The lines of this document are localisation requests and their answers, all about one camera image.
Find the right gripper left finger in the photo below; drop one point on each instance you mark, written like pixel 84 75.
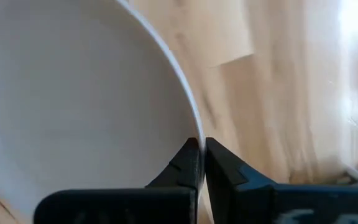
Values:
pixel 120 207

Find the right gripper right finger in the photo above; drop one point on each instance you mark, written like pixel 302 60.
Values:
pixel 291 205

